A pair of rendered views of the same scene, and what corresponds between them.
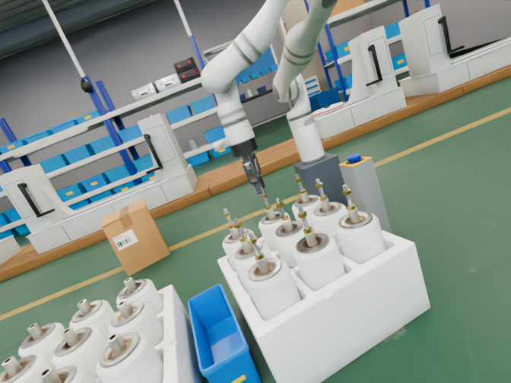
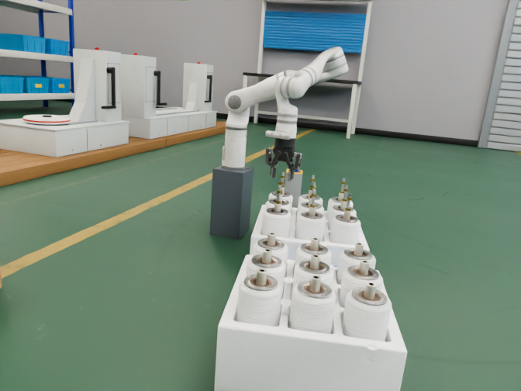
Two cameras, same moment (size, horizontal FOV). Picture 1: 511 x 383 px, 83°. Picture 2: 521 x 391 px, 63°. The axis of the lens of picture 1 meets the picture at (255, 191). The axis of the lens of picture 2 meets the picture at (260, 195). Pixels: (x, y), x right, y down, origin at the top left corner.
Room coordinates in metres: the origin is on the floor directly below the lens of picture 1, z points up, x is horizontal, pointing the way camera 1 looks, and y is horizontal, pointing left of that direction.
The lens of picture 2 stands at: (0.40, 1.44, 0.68)
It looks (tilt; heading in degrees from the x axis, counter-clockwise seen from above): 15 degrees down; 288
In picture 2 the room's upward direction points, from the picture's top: 5 degrees clockwise
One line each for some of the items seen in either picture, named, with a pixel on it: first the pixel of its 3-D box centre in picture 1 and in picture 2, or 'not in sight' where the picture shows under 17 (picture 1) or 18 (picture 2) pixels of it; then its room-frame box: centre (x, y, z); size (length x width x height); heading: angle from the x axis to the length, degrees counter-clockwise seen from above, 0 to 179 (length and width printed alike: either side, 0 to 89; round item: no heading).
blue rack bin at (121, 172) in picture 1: (122, 172); not in sight; (5.38, 2.10, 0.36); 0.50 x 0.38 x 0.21; 1
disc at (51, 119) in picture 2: (327, 109); (47, 119); (2.81, -0.94, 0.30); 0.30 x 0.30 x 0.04
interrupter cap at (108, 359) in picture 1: (120, 349); (358, 254); (0.47, 0.34, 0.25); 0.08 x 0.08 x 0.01
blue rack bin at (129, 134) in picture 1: (134, 133); not in sight; (5.39, 1.60, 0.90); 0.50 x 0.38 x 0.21; 2
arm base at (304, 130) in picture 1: (306, 138); (235, 148); (1.09, -0.25, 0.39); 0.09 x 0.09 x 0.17; 2
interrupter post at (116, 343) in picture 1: (116, 343); (358, 249); (0.47, 0.34, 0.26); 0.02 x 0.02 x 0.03
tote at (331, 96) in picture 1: (323, 103); not in sight; (5.14, -1.67, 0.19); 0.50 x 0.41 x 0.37; 6
